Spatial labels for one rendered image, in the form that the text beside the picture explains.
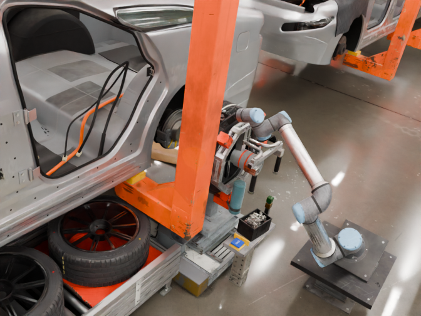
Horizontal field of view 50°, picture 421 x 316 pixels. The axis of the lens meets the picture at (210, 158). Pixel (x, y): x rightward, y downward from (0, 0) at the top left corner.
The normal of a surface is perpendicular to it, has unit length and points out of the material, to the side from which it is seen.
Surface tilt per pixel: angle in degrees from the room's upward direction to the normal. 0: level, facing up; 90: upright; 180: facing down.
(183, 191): 90
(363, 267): 43
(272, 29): 88
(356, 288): 0
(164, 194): 90
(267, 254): 0
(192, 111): 90
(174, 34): 78
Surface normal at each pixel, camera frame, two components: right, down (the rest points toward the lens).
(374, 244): -0.30, -0.36
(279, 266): 0.13, -0.83
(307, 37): -0.04, 0.53
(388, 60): -0.59, 0.36
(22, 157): 0.80, 0.40
